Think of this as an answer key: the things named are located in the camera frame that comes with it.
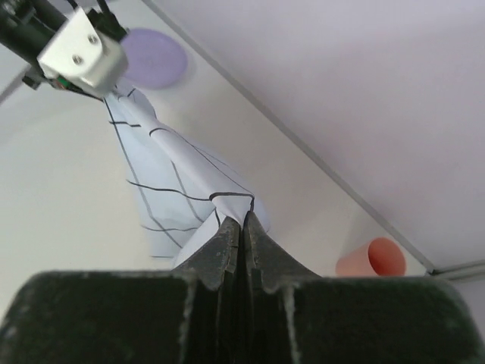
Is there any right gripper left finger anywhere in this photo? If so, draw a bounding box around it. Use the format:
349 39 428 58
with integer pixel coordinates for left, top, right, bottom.
175 217 240 363

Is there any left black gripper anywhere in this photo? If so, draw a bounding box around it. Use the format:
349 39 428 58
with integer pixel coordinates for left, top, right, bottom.
1 1 125 91

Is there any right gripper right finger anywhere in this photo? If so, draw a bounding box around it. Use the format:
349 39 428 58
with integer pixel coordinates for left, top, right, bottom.
242 212 320 363

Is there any blue checkered cloth placemat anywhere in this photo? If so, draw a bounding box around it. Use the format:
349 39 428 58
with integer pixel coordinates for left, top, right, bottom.
104 83 270 266

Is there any pink plastic cup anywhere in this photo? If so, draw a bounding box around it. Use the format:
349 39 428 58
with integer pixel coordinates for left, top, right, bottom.
336 237 407 277

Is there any purple plastic plate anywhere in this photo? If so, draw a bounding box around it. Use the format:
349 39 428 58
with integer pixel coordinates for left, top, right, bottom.
121 27 189 89

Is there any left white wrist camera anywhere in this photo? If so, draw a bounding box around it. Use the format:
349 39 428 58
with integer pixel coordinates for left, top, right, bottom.
37 8 128 98

